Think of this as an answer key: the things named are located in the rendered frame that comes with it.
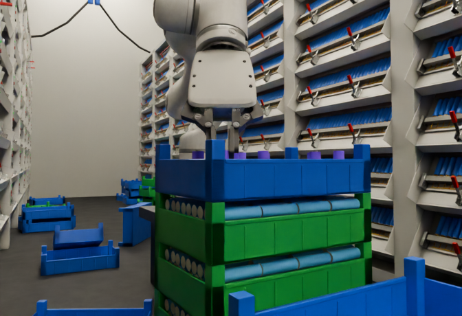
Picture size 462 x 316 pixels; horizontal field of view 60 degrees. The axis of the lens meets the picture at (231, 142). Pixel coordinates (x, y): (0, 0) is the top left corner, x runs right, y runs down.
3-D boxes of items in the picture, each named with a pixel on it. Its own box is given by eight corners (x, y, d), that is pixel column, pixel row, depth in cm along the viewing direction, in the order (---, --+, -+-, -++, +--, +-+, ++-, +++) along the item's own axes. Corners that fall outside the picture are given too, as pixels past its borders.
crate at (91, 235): (52, 253, 195) (52, 236, 198) (95, 249, 203) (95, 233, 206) (54, 244, 170) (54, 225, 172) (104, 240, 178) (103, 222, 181)
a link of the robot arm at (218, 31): (249, 60, 69) (249, 73, 67) (197, 59, 68) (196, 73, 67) (252, 24, 61) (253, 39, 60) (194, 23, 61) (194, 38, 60)
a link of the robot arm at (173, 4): (161, -49, 85) (153, -19, 60) (234, -37, 88) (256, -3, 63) (157, -6, 90) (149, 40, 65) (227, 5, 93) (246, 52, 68)
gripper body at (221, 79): (252, 68, 67) (255, 126, 62) (191, 67, 67) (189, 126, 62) (256, 36, 61) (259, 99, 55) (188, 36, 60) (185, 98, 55)
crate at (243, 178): (291, 185, 83) (291, 147, 84) (372, 192, 66) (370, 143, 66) (154, 192, 68) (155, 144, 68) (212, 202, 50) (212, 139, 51)
